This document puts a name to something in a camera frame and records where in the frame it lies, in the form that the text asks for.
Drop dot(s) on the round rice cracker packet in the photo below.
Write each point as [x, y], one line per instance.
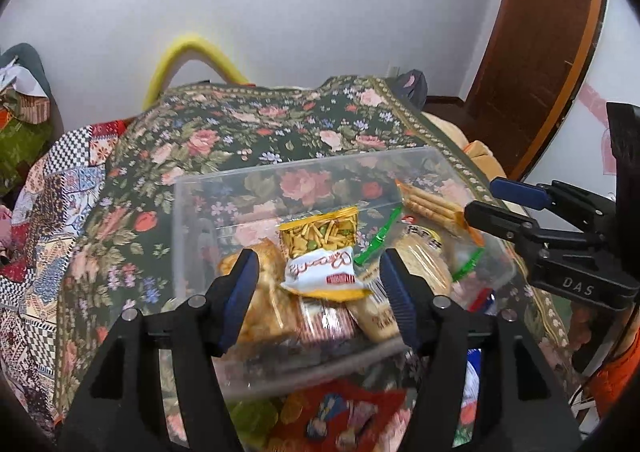
[425, 257]

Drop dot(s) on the orange biscuit stick packet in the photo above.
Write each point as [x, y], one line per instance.
[430, 207]

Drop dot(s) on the red and blue snack packet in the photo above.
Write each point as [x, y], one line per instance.
[482, 299]

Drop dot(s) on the grey chair back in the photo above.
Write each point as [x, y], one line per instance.
[30, 60]

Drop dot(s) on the pink tape strip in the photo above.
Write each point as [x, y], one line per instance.
[595, 105]

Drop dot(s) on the beige biscuit packet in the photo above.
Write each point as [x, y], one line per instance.
[372, 317]

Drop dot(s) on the yellow and white snack packet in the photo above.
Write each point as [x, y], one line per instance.
[320, 252]

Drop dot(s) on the patchwork quilt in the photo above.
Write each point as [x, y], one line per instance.
[45, 212]

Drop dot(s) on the red cartoon snack bag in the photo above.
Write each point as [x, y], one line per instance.
[340, 419]

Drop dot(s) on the floral blanket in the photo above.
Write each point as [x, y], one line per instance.
[225, 132]

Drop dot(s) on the green patterned cloth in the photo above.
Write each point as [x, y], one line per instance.
[20, 152]

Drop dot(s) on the dark bag with pink print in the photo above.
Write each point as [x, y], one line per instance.
[412, 85]

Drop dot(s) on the red striped snack packet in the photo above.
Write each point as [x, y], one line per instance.
[325, 319]

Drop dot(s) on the green jelly packet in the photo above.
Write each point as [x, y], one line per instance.
[252, 427]

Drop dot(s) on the beige cushion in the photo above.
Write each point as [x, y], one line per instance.
[470, 147]

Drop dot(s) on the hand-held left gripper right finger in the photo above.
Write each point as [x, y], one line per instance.
[397, 293]

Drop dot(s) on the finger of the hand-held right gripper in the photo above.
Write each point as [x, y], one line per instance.
[500, 222]
[520, 192]

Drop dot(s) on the blue and white packet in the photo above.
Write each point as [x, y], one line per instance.
[470, 382]

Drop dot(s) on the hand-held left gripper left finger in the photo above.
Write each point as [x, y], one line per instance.
[239, 293]

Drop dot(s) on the brown wooden door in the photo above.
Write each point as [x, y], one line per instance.
[535, 42]

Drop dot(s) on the golden fried pastry packet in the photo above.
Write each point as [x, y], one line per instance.
[267, 302]

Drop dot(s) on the yellow foam tube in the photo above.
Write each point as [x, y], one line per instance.
[180, 50]

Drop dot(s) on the clear plastic storage box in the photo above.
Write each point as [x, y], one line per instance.
[235, 212]

